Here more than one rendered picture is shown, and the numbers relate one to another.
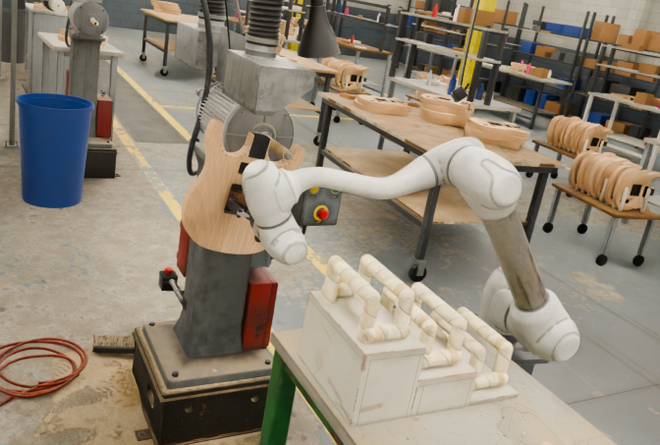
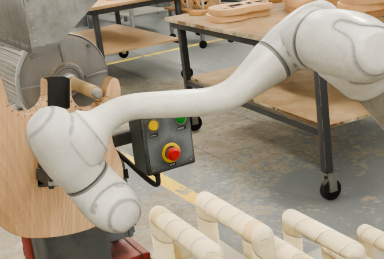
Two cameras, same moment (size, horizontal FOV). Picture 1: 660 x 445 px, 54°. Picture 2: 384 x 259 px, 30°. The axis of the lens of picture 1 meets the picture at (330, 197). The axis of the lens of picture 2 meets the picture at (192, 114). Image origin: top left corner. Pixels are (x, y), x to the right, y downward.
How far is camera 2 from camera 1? 37 cm
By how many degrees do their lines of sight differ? 4
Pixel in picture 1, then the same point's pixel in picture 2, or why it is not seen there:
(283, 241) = (103, 203)
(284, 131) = (92, 65)
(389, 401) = not seen: outside the picture
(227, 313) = not seen: outside the picture
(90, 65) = not seen: outside the picture
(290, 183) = (90, 126)
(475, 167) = (327, 35)
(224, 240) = (50, 220)
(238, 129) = (32, 79)
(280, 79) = not seen: outside the picture
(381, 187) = (216, 97)
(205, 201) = (10, 180)
